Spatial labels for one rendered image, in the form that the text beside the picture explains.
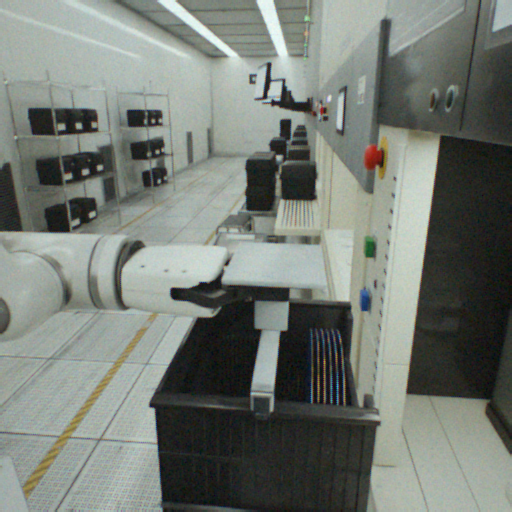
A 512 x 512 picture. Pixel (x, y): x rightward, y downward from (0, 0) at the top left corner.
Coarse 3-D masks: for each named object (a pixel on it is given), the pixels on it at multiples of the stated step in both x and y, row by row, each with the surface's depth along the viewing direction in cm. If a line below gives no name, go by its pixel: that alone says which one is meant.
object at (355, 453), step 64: (256, 256) 45; (320, 256) 46; (192, 320) 52; (256, 320) 45; (320, 320) 57; (192, 384) 52; (256, 384) 36; (192, 448) 40; (256, 448) 39; (320, 448) 39
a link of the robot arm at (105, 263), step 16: (112, 240) 45; (128, 240) 46; (96, 256) 43; (112, 256) 43; (96, 272) 43; (112, 272) 43; (96, 288) 43; (112, 288) 43; (96, 304) 44; (112, 304) 44
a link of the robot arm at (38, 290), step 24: (0, 168) 47; (0, 264) 37; (24, 264) 39; (48, 264) 41; (0, 288) 36; (24, 288) 37; (48, 288) 40; (0, 312) 36; (24, 312) 37; (48, 312) 40; (0, 336) 37
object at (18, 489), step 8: (8, 456) 85; (0, 464) 83; (8, 464) 83; (0, 472) 81; (8, 472) 81; (16, 472) 81; (0, 480) 79; (8, 480) 79; (16, 480) 79; (0, 488) 78; (8, 488) 78; (16, 488) 78; (0, 496) 76; (8, 496) 76; (16, 496) 76; (24, 496) 76; (0, 504) 74; (8, 504) 74; (16, 504) 74; (24, 504) 74
